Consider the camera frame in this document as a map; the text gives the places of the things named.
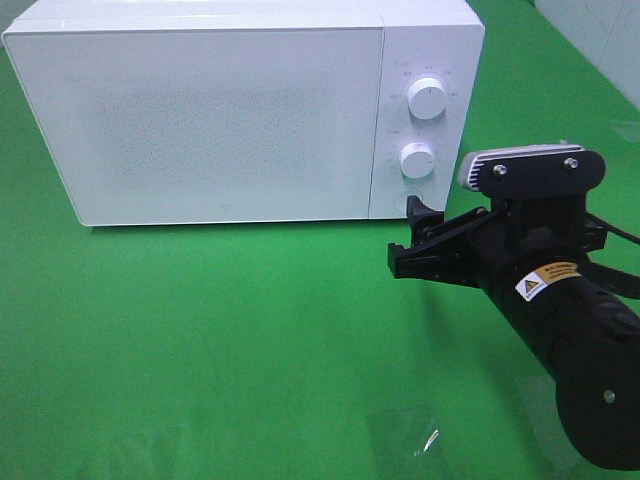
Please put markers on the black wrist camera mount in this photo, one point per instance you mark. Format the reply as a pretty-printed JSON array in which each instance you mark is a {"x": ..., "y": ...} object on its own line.
[{"x": 532, "y": 172}]

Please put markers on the round door release button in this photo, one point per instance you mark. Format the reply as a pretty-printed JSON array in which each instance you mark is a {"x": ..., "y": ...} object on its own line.
[{"x": 400, "y": 200}]

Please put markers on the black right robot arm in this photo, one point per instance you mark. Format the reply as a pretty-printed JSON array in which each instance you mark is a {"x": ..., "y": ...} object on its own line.
[{"x": 573, "y": 319}]

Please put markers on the white microwave oven body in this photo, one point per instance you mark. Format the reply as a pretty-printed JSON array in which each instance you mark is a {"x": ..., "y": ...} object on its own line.
[{"x": 441, "y": 39}]

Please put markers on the clear tape patch centre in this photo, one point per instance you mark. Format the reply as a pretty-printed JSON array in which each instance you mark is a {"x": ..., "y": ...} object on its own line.
[{"x": 404, "y": 442}]

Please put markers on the white microwave door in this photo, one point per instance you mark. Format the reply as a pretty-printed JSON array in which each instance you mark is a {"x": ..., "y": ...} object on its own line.
[{"x": 175, "y": 127}]

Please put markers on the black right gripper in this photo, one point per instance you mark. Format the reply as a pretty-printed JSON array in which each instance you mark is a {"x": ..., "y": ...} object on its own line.
[{"x": 486, "y": 248}]

